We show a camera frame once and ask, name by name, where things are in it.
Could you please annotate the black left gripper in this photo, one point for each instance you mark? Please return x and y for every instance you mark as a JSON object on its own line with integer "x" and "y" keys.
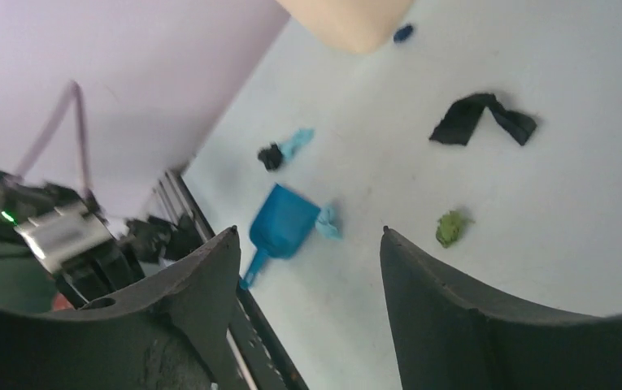
{"x": 118, "y": 263}

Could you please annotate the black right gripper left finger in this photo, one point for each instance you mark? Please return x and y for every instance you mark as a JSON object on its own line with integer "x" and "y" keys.
{"x": 167, "y": 331}

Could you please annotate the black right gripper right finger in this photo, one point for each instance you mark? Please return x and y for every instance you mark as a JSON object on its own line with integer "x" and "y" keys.
{"x": 451, "y": 331}

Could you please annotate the blue dustpan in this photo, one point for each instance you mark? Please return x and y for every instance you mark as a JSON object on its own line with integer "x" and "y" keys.
{"x": 281, "y": 226}

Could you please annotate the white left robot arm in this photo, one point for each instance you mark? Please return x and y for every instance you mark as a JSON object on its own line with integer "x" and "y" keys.
{"x": 19, "y": 203}

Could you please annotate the green paper scrap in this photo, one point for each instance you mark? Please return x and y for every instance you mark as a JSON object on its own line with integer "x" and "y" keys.
{"x": 451, "y": 226}

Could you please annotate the black scrap left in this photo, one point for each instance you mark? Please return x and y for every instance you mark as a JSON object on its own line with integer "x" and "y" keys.
{"x": 271, "y": 157}

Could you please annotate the light blue paper scrap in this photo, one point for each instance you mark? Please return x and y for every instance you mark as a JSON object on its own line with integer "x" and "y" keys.
{"x": 326, "y": 223}

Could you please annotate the light blue scrap left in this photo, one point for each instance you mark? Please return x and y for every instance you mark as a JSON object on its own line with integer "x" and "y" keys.
{"x": 295, "y": 143}

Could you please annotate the long black paper scrap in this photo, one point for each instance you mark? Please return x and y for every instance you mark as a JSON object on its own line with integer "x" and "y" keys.
{"x": 462, "y": 117}

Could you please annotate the beige waste bin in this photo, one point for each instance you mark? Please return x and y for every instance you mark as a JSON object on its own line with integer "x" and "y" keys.
{"x": 354, "y": 26}

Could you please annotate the small dark blue scrap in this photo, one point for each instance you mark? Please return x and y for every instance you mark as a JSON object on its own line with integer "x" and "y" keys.
{"x": 403, "y": 33}

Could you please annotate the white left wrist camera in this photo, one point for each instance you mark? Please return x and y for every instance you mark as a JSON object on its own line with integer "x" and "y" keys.
{"x": 62, "y": 234}

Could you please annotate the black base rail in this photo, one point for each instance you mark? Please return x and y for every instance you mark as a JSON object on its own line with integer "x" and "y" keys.
{"x": 254, "y": 351}

